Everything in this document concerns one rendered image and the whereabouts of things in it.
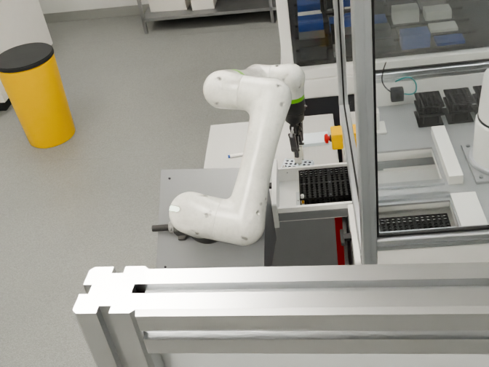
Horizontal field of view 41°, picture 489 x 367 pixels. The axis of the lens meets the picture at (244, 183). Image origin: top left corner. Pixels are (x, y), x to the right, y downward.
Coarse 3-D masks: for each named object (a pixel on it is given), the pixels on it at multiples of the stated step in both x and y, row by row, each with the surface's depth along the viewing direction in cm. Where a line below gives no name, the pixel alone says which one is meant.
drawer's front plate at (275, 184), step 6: (276, 162) 247; (276, 168) 244; (276, 174) 241; (276, 180) 238; (276, 186) 235; (276, 192) 232; (276, 198) 230; (276, 204) 227; (276, 210) 228; (276, 216) 230; (276, 222) 231
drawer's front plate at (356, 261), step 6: (348, 210) 222; (354, 222) 213; (354, 228) 211; (354, 234) 208; (354, 240) 206; (354, 246) 204; (354, 252) 202; (354, 258) 201; (354, 264) 205; (360, 264) 199
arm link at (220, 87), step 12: (216, 72) 204; (228, 72) 204; (240, 72) 215; (204, 84) 205; (216, 84) 202; (228, 84) 201; (204, 96) 206; (216, 96) 202; (228, 96) 202; (228, 108) 207
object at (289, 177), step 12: (288, 168) 249; (300, 168) 248; (312, 168) 248; (288, 180) 252; (288, 192) 246; (288, 204) 241; (312, 204) 229; (324, 204) 228; (336, 204) 228; (348, 204) 227; (288, 216) 232; (300, 216) 231; (312, 216) 231; (324, 216) 231; (336, 216) 231
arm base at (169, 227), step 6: (156, 228) 218; (162, 228) 218; (168, 228) 216; (174, 228) 215; (180, 234) 217; (186, 234) 217; (198, 240) 216; (204, 240) 215; (210, 240) 215; (216, 240) 216
